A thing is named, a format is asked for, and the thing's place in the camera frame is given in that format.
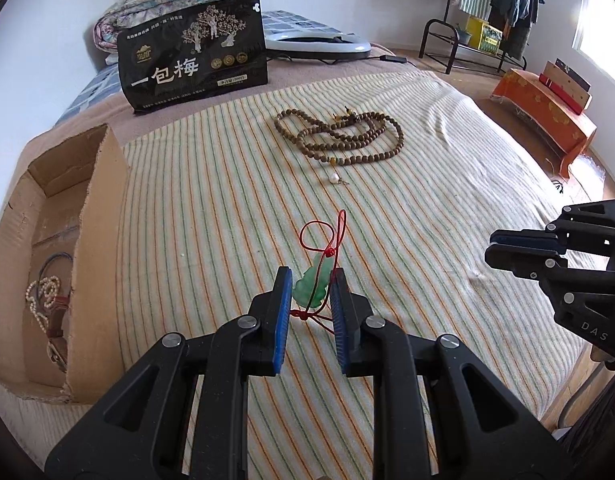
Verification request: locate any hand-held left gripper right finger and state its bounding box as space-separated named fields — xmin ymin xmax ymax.
xmin=330 ymin=267 xmax=573 ymax=480

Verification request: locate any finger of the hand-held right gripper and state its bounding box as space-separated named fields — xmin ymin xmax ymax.
xmin=490 ymin=200 xmax=615 ymax=257
xmin=484 ymin=245 xmax=615 ymax=361

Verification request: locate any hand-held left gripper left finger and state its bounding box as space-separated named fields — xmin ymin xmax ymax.
xmin=45 ymin=266 xmax=294 ymax=480

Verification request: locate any green jade pendant red cord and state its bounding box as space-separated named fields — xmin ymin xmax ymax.
xmin=289 ymin=208 xmax=349 ymax=333

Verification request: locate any cardboard box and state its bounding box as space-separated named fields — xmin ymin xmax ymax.
xmin=0 ymin=124 xmax=131 ymax=405

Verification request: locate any brown bracelet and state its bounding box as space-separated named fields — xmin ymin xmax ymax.
xmin=44 ymin=295 xmax=71 ymax=374

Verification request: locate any dark thin bangle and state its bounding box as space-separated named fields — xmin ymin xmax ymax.
xmin=38 ymin=251 xmax=74 ymax=282

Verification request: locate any white pearl necklace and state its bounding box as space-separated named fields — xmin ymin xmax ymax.
xmin=26 ymin=282 xmax=54 ymax=335

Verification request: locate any orange cloth covered table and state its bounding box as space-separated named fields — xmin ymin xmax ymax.
xmin=491 ymin=67 xmax=598 ymax=180

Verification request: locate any striped yellow cloth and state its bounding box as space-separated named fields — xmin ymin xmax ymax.
xmin=0 ymin=67 xmax=615 ymax=480

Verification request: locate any red flat box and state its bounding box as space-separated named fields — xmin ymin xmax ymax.
xmin=539 ymin=74 xmax=585 ymax=115

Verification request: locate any beige box dark lid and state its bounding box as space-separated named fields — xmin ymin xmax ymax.
xmin=545 ymin=58 xmax=592 ymax=111

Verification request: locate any yellow plastic crate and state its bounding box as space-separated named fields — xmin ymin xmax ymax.
xmin=466 ymin=16 xmax=503 ymax=55

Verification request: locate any bright window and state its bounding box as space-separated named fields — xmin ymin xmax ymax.
xmin=577 ymin=0 xmax=615 ymax=83

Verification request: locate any black metal clothes rack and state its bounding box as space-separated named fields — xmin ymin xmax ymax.
xmin=418 ymin=0 xmax=531 ymax=75

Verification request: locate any brown blanket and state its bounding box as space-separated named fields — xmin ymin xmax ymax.
xmin=15 ymin=52 xmax=483 ymax=161

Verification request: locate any black printed snack bag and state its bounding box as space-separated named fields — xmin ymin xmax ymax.
xmin=116 ymin=0 xmax=269 ymax=116

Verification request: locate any folded floral quilt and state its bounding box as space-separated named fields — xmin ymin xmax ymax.
xmin=94 ymin=0 xmax=261 ymax=56

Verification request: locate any brown wooden bead necklace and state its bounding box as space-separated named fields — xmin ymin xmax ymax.
xmin=274 ymin=105 xmax=405 ymax=167

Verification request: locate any black ring light cable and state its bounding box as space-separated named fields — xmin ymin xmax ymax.
xmin=268 ymin=52 xmax=413 ymax=68

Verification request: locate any white ring light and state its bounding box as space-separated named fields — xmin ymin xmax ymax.
xmin=264 ymin=30 xmax=372 ymax=59

